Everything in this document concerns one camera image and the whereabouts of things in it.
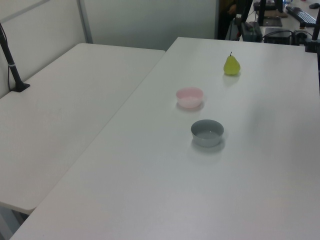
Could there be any green pear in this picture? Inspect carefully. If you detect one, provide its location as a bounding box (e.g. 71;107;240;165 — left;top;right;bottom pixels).
223;51;241;76

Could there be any pink plastic bowl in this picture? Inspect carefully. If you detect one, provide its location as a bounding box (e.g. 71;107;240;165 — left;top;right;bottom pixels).
175;86;205;109

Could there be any grey plastic bowl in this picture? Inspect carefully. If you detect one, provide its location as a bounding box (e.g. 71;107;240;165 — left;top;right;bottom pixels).
190;119;225;148

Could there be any white side table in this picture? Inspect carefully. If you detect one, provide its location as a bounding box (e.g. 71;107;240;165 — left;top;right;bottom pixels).
0;42;167;215

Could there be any person in dark clothes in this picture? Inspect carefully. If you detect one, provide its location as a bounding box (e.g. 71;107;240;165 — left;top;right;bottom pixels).
219;0;253;41

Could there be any black electronics box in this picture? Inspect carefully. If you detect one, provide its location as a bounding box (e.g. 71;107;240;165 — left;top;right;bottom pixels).
264;27;293;45

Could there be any black monitor stand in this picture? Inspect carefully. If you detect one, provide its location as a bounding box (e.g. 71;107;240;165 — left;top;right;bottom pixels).
256;0;283;27

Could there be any brown board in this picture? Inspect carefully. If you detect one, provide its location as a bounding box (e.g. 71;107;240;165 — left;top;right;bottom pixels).
263;9;288;19

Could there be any small black device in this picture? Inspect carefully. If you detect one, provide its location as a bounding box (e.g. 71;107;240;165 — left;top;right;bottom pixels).
292;29;309;46

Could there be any black computer keyboard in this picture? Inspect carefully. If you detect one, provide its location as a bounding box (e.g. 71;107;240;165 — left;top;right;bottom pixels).
285;6;317;25

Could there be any slim grey partition post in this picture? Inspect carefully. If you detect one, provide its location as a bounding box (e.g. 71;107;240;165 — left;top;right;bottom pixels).
214;0;221;40

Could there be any grey metal partition post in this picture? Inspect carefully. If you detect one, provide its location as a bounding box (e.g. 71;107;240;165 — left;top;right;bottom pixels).
76;0;94;45

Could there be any black camera pole with base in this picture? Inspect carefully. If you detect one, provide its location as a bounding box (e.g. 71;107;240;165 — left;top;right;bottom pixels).
0;22;31;93

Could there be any black clamped camera pole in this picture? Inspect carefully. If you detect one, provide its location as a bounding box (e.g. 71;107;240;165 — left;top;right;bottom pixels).
304;18;320;53

